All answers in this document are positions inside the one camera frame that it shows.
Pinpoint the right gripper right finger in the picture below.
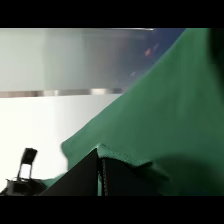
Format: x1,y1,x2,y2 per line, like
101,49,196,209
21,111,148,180
101,157,162,197

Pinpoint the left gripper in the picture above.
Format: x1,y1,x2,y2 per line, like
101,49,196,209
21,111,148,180
0,177,48,197

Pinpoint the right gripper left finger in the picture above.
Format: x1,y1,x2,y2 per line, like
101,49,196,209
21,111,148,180
41,147,102,197

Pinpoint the green T-shirt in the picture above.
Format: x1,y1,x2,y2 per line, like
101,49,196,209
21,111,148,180
41,28,224,197

